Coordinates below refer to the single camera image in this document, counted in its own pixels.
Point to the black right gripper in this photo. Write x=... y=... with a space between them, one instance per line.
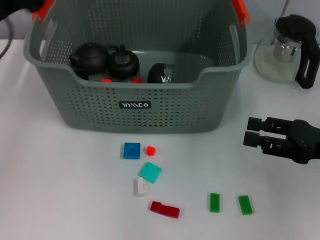
x=305 y=142

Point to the gray perforated storage bin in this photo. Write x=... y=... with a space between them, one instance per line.
x=175 y=107

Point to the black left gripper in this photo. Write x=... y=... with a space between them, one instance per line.
x=17 y=5

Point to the black ceramic teapot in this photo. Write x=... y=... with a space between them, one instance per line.
x=87 y=58

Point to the glass pitcher with black lid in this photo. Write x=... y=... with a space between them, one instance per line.
x=295 y=27

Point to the teal square brick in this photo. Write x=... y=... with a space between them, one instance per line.
x=150 y=173

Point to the glass teacup with black holder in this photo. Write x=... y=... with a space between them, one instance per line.
x=123 y=65
x=157 y=73

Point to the white narrow brick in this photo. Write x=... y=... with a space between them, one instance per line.
x=139 y=188

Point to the small orange-red brick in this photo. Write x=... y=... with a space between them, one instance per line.
x=150 y=150
x=136 y=80

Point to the dark red long brick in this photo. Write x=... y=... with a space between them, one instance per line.
x=166 y=210

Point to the green rectangular brick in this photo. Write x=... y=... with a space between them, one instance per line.
x=215 y=202
x=245 y=205

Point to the blue square brick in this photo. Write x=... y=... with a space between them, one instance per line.
x=131 y=150

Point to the bright red slope brick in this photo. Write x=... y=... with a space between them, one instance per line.
x=106 y=81

